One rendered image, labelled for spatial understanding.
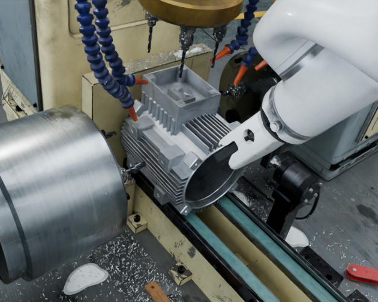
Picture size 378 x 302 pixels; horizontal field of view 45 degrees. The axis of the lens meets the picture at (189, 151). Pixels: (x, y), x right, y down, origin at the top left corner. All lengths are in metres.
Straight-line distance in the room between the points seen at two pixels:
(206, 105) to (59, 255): 0.37
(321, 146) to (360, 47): 0.86
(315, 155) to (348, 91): 0.78
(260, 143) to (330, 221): 0.62
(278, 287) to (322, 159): 0.45
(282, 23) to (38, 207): 0.41
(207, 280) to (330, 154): 0.51
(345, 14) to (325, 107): 0.14
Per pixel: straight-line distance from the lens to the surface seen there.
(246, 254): 0.97
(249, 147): 0.62
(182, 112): 0.82
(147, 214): 1.02
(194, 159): 0.80
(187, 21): 0.73
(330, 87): 0.52
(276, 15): 0.48
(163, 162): 0.82
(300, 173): 0.91
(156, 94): 0.86
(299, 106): 0.55
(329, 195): 1.26
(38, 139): 0.70
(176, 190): 0.83
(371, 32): 0.41
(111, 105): 0.90
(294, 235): 1.12
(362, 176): 1.37
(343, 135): 1.21
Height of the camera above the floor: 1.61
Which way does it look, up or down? 40 degrees down
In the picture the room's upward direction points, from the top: 11 degrees clockwise
